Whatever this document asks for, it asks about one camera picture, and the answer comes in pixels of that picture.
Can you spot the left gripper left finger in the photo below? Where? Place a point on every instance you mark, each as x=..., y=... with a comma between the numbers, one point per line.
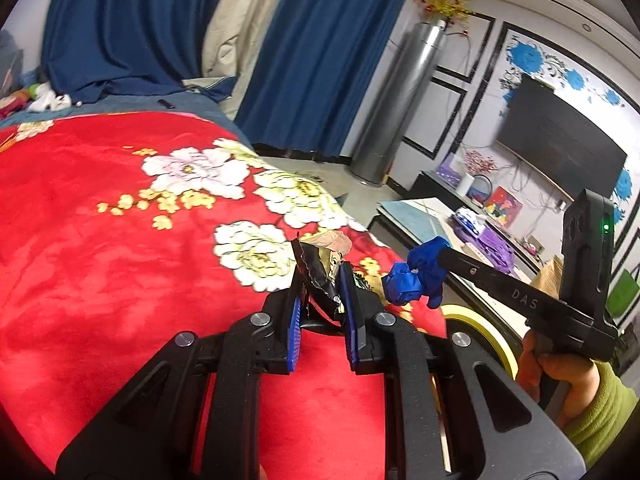
x=191, y=411

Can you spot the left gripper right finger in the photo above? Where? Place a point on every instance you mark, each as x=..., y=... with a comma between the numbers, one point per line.
x=451, y=411

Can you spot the blue plastic bag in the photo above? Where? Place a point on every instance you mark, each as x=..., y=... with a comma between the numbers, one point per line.
x=420, y=276

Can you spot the green black snack packet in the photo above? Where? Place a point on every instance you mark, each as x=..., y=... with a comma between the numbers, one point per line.
x=318, y=258

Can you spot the green sleeve forearm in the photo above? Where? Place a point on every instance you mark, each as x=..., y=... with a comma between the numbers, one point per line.
x=595, y=430

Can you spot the yellow rimmed trash bin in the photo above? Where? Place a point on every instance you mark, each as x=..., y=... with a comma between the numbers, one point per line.
x=471, y=319

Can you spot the right hand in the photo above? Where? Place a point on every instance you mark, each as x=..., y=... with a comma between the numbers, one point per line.
x=581, y=374

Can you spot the brown paper bag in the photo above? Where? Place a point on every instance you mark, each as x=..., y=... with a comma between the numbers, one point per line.
x=549, y=278

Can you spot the purple bag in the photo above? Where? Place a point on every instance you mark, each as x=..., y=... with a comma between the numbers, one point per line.
x=492, y=246

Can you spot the colourful picture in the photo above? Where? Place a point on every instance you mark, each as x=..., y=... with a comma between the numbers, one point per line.
x=503, y=207

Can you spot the tissue pack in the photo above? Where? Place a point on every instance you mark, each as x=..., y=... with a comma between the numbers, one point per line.
x=469, y=221

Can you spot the white cup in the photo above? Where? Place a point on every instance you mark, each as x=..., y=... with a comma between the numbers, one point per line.
x=464, y=185

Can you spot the red berry branch decoration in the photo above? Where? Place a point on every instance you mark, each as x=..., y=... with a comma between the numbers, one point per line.
x=477, y=163

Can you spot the black television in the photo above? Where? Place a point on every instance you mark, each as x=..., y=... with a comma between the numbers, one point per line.
x=559, y=142

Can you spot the coffee table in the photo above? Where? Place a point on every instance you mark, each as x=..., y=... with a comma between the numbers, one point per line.
x=403, y=224

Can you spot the tv cabinet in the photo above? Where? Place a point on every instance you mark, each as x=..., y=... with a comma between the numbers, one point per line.
x=428, y=185

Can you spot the red floral blanket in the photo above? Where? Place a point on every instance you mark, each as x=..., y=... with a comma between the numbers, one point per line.
x=118, y=231

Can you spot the silver tower air conditioner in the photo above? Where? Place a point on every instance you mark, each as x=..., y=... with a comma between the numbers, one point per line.
x=398, y=100

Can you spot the yellow artificial flowers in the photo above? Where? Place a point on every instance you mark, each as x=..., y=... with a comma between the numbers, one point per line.
x=453, y=12

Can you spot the black remote on sofa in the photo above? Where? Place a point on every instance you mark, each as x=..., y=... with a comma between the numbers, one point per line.
x=166, y=104

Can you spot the blue sofa cover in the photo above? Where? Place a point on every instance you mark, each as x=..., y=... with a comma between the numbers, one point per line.
x=185, y=102

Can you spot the white plush toy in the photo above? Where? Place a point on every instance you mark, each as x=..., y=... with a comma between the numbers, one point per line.
x=45, y=99

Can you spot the right blue curtain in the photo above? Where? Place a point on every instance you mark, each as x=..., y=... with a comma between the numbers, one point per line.
x=312, y=72

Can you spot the blue curtain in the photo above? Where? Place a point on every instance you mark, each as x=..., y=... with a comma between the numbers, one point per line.
x=312, y=72
x=94, y=48

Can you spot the left blue curtain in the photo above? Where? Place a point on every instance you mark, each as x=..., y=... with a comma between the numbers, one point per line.
x=94, y=48

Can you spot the beige curtain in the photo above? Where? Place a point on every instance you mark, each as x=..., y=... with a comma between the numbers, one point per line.
x=230, y=51

